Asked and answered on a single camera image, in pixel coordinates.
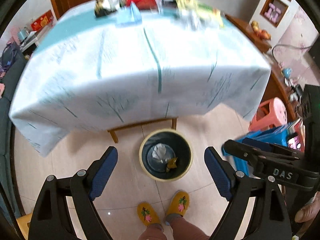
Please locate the yellow snack bag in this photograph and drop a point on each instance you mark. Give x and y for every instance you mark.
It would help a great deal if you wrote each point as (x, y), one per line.
(216, 18)

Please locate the yellow slipper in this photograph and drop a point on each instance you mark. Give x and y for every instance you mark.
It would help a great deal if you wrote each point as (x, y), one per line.
(179, 204)
(147, 214)

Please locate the brown wooden cabinet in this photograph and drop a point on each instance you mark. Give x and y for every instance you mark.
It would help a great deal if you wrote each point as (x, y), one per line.
(247, 30)

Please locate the orange snack wrapper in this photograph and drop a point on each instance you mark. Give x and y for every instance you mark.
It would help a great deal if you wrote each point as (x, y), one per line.
(171, 164)

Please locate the white tissue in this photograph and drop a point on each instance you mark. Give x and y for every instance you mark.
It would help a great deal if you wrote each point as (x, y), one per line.
(159, 153)

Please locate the wall niche pink decoration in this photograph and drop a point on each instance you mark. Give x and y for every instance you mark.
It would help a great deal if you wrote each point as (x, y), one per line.
(273, 11)

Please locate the red gift box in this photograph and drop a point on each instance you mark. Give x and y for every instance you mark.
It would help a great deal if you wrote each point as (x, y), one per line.
(42, 21)

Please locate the fruit bowl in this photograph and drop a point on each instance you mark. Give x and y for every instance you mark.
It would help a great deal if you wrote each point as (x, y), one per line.
(260, 33)

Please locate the left yellow slipper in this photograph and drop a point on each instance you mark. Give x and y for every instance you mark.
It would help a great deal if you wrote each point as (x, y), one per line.
(147, 214)

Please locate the right yellow slipper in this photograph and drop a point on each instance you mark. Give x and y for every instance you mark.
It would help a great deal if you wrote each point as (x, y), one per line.
(179, 204)

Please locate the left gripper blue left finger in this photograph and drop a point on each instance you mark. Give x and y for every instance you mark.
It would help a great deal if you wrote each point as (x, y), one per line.
(100, 171)

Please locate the purple bag on sofa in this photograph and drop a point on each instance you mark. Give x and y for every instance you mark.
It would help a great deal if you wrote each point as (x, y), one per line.
(8, 56)

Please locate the tree print tablecloth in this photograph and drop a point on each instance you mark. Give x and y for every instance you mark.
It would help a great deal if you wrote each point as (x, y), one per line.
(93, 75)

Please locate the clear plastic container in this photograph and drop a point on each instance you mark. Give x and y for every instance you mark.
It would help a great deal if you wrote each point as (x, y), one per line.
(194, 19)

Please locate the stack of books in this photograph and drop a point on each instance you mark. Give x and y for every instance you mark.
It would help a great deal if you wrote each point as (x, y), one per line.
(296, 135)

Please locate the person right hand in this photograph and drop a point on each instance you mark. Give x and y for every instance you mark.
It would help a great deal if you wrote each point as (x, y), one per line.
(308, 212)

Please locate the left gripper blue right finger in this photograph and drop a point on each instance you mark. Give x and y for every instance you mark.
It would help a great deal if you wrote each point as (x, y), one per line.
(221, 171)

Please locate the yellow rim trash bin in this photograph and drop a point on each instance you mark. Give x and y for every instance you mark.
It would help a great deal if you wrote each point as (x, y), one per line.
(176, 145)

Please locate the blue face mask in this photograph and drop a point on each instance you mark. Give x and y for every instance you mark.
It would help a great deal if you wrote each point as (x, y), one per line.
(129, 16)

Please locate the pink plastic stool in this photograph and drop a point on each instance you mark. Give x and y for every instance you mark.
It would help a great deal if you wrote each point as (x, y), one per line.
(270, 113)

